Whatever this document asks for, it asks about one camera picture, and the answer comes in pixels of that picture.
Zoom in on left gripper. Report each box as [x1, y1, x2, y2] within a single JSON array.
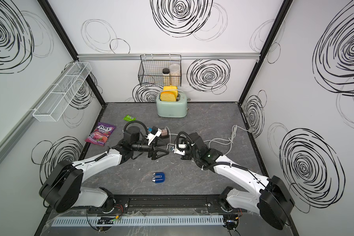
[[131, 137, 168, 161]]

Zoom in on white USB charging cable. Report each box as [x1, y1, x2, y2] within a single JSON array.
[[164, 126, 183, 154]]

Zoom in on black power strip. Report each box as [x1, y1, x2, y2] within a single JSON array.
[[152, 129, 170, 139]]

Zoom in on pink USB charger adapter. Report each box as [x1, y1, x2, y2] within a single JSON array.
[[160, 128, 170, 139]]

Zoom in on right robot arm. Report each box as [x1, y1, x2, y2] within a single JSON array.
[[175, 131, 295, 230]]

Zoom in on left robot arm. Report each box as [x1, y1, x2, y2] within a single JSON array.
[[39, 126, 169, 214]]

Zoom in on green candy packet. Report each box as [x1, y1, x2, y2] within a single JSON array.
[[123, 115, 136, 122]]

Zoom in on purple Fox's candy bag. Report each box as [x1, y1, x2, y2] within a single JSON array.
[[85, 122, 117, 146]]

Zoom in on mint green toaster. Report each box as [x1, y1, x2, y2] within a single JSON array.
[[156, 90, 188, 118]]

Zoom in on yellow sponge toast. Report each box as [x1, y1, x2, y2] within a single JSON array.
[[160, 86, 178, 102]]

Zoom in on dark lid spice jar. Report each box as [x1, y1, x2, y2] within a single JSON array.
[[162, 68, 171, 87]]

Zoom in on white lid plastic jar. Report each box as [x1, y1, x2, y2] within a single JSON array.
[[169, 64, 181, 87]]

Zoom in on white power strip cord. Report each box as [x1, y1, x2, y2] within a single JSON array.
[[203, 125, 251, 155]]

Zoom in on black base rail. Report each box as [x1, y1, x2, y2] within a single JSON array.
[[48, 194, 285, 214]]

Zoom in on grey slotted cable duct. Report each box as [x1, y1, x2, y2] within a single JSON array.
[[51, 215, 225, 228]]

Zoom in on black wire basket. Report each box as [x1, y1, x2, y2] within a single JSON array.
[[138, 54, 182, 86]]

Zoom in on white wire wall shelf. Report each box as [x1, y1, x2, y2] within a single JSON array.
[[32, 62, 92, 122]]

